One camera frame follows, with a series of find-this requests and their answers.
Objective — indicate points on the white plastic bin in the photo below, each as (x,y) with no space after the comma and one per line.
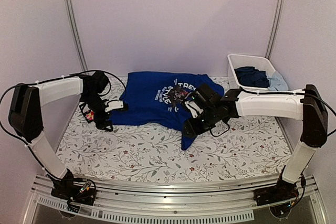
(237,61)

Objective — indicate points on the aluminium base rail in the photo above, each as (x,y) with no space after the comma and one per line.
(229,201)

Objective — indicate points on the floral table cloth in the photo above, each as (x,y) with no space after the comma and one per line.
(243,148)

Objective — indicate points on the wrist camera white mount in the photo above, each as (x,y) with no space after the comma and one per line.
(116,105)
(195,110)

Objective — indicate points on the aluminium frame post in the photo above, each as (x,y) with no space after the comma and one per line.
(274,28)
(75,34)

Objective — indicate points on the dark navy clothing in bin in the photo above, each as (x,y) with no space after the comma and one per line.
(252,77)

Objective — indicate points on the blue printed t-shirt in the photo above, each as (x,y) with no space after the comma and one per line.
(147,97)

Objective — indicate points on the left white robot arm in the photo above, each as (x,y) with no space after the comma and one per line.
(25,117)

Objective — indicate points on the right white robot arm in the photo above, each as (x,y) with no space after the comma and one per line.
(305,105)

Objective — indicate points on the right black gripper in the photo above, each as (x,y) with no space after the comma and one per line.
(187,97)

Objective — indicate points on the pink flower brooch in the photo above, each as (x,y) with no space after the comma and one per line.
(89,116)

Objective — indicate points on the right aluminium frame post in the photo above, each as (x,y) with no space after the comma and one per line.
(274,28)

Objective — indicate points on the left aluminium frame post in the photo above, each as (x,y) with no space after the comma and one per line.
(75,34)

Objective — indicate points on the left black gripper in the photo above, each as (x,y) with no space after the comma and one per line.
(101,125)

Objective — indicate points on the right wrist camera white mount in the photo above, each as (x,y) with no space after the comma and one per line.
(195,110)

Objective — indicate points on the black brooch box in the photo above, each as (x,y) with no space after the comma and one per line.
(84,109)

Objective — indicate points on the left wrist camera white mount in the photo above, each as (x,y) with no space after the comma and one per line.
(116,105)

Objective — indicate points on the light blue cloth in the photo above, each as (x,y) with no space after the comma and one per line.
(277,82)

